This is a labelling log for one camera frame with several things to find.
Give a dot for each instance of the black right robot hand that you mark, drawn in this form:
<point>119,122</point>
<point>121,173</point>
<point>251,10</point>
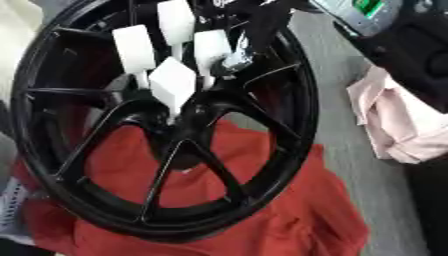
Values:
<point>262,23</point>

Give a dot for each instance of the black spoked wheel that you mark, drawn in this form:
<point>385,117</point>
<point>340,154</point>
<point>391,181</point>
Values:
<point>192,220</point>

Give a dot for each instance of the white pin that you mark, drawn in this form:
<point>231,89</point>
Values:
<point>172,83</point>
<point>134,48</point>
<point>176,21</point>
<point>211,46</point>

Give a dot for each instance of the pink cloth bundle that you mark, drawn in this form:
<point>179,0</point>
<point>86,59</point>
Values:
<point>402,123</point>

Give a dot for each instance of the white patterned cloth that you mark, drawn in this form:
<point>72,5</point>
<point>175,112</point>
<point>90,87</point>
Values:
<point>10,206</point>

